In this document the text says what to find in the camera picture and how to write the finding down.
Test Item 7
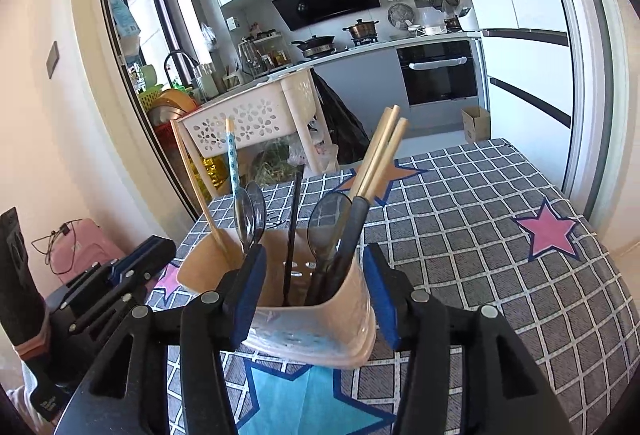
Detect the metal spoon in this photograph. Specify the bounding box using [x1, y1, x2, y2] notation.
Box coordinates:
[234, 187, 255, 255]

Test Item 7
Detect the wooden chopstick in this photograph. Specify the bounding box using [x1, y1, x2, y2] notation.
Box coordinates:
[348, 104, 400, 200]
[170, 120, 229, 261]

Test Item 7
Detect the black spoon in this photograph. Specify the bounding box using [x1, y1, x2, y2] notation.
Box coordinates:
[319, 195, 370, 303]
[305, 192, 352, 306]
[246, 180, 267, 244]

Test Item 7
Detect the black kitchen faucet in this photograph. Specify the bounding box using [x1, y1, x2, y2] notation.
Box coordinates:
[163, 49, 200, 88]

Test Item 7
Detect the steel pot on stove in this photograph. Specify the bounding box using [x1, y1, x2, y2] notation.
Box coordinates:
[344, 19, 378, 46]

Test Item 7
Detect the black built-in oven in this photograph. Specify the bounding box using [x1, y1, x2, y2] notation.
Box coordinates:
[396, 39, 477, 106]

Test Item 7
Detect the thin metal utensil handle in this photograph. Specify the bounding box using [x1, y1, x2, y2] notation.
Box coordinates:
[282, 165, 304, 306]

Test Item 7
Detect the white refrigerator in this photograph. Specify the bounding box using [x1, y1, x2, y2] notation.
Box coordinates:
[471, 0, 574, 187]

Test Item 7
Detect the black plastic bag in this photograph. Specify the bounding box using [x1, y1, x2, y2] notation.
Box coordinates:
[310, 69, 370, 165]

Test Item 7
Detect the blue patterned chopstick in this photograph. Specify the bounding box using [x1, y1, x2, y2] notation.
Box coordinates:
[224, 117, 241, 200]

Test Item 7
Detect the cardboard box on floor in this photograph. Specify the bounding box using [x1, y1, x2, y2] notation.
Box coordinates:
[461, 106, 491, 143]

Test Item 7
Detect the beige plastic utensil holder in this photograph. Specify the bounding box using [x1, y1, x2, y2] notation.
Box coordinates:
[176, 226, 379, 370]

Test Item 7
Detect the grey checked tablecloth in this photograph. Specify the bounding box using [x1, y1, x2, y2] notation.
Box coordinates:
[144, 137, 632, 435]

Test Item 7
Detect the black wok on stove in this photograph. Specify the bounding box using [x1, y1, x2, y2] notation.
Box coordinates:
[292, 35, 334, 59]

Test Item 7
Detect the wooden chopstick table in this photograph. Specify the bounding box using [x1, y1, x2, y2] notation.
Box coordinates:
[363, 117, 409, 203]

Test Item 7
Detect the beige plastic basket rack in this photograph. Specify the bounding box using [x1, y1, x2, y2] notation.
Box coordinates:
[171, 68, 338, 198]

